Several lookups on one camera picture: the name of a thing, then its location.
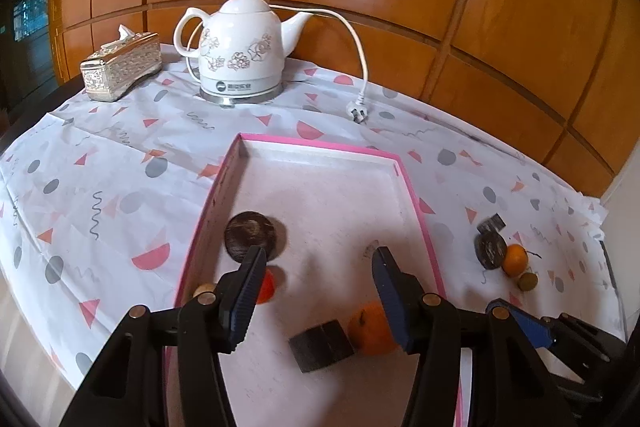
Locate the red cherry tomato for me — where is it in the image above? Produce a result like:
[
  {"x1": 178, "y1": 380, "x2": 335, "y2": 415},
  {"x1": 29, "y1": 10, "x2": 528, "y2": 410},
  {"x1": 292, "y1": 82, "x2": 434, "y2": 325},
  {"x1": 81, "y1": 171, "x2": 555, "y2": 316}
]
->
[{"x1": 256, "y1": 269, "x2": 277, "y2": 305}]

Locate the small yellow-green fruit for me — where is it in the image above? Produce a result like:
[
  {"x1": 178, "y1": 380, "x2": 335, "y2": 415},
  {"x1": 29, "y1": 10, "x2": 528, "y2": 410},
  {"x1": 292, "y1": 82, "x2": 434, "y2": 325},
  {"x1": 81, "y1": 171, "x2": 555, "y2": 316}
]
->
[{"x1": 518, "y1": 272, "x2": 539, "y2": 293}]

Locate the large orange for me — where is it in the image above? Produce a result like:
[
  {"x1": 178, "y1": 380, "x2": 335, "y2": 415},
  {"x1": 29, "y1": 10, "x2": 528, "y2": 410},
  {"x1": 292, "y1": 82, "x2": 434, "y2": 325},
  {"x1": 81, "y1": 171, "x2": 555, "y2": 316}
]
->
[{"x1": 347, "y1": 303, "x2": 398, "y2": 357}]

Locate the dark round mangosteen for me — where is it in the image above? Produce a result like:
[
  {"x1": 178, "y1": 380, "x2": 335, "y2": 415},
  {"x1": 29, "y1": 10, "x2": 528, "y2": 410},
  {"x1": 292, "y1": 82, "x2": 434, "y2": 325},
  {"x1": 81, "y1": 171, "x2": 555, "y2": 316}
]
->
[{"x1": 224, "y1": 211, "x2": 277, "y2": 263}]

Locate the large dark wrinkled fruit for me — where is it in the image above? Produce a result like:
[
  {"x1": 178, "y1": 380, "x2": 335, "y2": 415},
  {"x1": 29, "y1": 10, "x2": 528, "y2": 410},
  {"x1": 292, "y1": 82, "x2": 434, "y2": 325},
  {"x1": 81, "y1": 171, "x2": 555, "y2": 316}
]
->
[{"x1": 474, "y1": 231, "x2": 508, "y2": 270}]

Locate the dark cut fruit chunk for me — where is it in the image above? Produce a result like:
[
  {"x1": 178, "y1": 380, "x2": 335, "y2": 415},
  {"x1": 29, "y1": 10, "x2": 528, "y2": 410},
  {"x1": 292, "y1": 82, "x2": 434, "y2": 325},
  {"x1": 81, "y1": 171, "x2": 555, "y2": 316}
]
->
[{"x1": 288, "y1": 320, "x2": 355, "y2": 374}]

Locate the pink-edged white tray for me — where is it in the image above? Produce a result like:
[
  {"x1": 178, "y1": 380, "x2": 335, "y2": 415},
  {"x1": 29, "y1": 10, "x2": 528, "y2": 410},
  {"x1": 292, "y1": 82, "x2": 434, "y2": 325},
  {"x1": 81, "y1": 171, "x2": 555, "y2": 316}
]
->
[{"x1": 176, "y1": 134, "x2": 442, "y2": 426}]

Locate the patterned white tablecloth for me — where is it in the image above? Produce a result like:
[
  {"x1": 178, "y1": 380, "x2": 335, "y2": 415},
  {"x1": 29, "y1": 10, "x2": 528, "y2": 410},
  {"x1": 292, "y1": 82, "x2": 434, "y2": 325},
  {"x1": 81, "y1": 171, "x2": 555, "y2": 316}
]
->
[{"x1": 1, "y1": 48, "x2": 624, "y2": 391}]

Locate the white ceramic electric kettle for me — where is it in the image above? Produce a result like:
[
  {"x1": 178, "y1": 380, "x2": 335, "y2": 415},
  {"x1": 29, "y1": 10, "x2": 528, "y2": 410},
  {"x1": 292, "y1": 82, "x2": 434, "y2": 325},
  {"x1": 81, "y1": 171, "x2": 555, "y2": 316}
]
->
[{"x1": 172, "y1": 0, "x2": 311, "y2": 105}]

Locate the silver tissue box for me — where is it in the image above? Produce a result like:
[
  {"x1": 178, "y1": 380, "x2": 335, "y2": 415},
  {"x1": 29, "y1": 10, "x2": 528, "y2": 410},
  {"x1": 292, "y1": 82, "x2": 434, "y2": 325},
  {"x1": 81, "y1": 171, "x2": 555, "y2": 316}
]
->
[{"x1": 80, "y1": 25, "x2": 162, "y2": 102}]

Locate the white kettle power cord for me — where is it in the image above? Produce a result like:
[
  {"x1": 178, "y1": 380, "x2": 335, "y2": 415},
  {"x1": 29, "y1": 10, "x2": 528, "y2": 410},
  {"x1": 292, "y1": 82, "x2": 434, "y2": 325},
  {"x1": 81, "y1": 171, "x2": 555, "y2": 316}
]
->
[{"x1": 269, "y1": 3, "x2": 370, "y2": 124}]

